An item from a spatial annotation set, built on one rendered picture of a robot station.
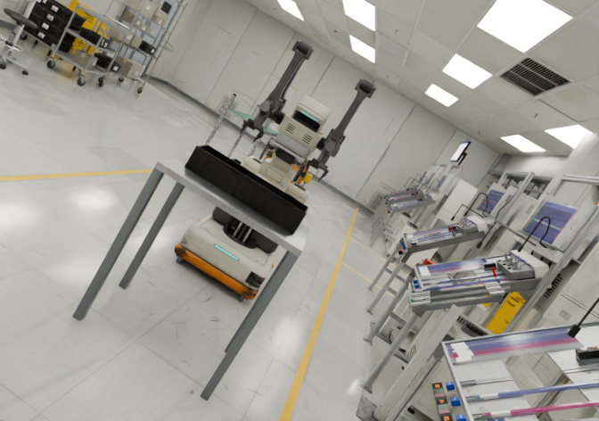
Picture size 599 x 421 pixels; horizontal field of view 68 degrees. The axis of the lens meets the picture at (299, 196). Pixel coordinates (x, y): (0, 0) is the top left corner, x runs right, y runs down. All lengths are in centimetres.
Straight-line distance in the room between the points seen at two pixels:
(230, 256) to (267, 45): 975
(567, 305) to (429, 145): 889
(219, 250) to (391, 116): 915
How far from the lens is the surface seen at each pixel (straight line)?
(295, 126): 286
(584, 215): 307
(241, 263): 297
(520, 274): 308
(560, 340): 220
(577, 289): 316
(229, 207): 184
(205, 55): 1278
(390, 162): 1164
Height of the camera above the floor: 127
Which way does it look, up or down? 9 degrees down
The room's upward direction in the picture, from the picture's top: 32 degrees clockwise
